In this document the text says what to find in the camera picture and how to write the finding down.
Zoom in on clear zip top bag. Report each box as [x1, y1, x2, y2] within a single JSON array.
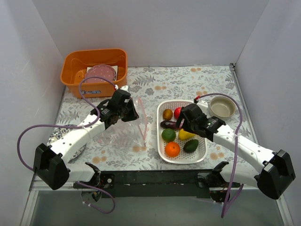
[[94, 97, 148, 147]]

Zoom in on yellow mango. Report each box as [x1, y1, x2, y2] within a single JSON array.
[[178, 129, 195, 141]]

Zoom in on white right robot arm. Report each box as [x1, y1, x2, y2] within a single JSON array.
[[177, 103, 296, 200]]

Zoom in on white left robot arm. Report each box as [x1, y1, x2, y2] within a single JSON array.
[[33, 86, 139, 190]]

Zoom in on red apple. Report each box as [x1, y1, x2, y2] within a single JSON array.
[[174, 107, 182, 119]]

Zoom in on brown kiwi fruit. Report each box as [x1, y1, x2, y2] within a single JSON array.
[[162, 109, 173, 121]]

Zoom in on purple eggplant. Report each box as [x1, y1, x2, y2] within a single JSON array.
[[160, 121, 181, 130]]

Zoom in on dark green avocado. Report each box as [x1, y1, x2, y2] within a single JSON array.
[[183, 139, 199, 153]]

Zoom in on green lime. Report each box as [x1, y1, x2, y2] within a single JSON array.
[[161, 129, 176, 143]]

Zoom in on floral patterned table mat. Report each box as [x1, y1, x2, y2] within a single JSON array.
[[47, 65, 263, 171]]

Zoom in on white perforated plastic basket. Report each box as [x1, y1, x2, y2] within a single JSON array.
[[157, 99, 207, 164]]

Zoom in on pink polka dot plate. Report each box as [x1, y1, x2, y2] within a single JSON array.
[[85, 64, 117, 83]]

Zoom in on beige ceramic bowl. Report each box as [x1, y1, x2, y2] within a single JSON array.
[[208, 96, 236, 121]]

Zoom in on orange tangerine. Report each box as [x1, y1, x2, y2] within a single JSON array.
[[165, 142, 181, 158]]

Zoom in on orange plastic tub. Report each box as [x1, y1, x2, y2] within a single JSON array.
[[61, 48, 127, 98]]

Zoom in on blue floral plate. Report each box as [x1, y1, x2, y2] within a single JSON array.
[[47, 128, 86, 162]]

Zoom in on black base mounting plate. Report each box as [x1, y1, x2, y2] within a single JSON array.
[[73, 169, 228, 198]]

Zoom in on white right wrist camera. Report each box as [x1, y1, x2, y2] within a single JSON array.
[[193, 96, 208, 112]]

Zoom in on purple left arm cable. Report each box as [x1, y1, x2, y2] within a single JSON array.
[[16, 76, 118, 214]]

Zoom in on aluminium table edge rail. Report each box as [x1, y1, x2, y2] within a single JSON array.
[[229, 63, 294, 226]]

